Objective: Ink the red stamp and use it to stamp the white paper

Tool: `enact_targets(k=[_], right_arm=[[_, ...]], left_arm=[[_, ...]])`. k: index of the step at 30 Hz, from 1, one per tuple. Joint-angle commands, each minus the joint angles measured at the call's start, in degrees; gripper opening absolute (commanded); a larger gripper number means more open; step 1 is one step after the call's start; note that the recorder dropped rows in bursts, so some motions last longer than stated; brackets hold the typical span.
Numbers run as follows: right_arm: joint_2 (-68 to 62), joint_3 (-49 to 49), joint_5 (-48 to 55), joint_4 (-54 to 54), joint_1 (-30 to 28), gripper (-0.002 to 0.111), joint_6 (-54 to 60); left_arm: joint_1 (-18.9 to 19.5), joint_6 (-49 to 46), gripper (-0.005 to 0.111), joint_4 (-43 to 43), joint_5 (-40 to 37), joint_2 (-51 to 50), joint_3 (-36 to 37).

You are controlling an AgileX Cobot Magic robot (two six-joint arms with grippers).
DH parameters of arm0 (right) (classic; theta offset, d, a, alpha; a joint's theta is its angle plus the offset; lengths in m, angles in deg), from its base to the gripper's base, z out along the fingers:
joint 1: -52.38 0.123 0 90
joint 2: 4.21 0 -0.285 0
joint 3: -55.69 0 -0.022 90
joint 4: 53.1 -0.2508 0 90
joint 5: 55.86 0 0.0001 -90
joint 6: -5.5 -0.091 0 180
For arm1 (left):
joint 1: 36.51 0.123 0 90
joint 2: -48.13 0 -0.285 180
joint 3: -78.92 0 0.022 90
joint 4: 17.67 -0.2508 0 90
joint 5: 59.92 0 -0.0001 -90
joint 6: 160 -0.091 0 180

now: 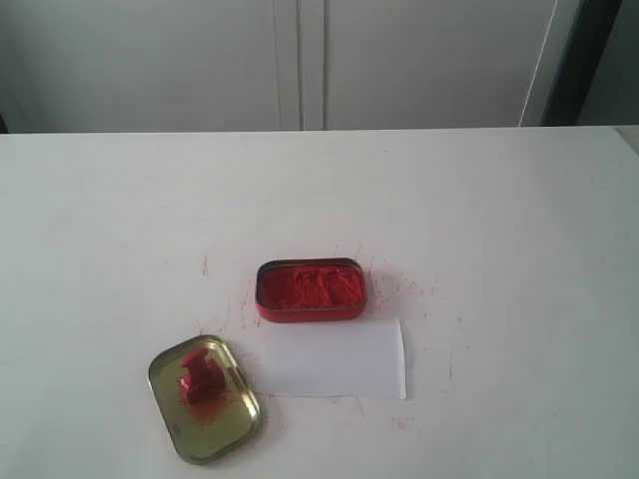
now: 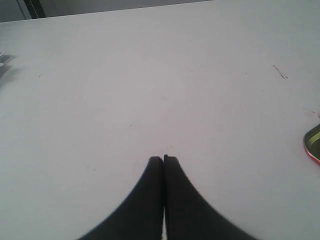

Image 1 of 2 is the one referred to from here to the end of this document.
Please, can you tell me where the red stamp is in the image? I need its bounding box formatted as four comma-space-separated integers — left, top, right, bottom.
179, 347, 226, 405

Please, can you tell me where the red ink pad tin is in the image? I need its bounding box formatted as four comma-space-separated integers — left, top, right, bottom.
255, 257, 367, 323

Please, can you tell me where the white paper sheet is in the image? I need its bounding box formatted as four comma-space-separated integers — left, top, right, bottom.
251, 316, 406, 399

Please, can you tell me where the gold tin lid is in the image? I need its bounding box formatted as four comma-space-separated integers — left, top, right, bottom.
148, 334, 262, 465

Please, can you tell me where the dark vertical post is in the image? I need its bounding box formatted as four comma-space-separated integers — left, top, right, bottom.
540, 0, 623, 127

